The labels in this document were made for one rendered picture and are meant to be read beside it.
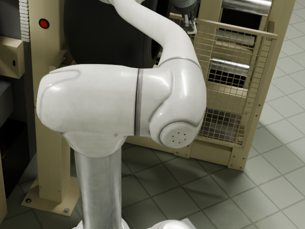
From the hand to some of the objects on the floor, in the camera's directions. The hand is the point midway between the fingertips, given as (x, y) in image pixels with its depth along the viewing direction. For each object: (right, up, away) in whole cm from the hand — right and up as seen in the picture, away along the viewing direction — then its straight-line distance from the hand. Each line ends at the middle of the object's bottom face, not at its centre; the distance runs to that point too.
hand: (191, 27), depth 170 cm
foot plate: (-66, -72, +101) cm, 140 cm away
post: (-66, -72, +101) cm, 140 cm away
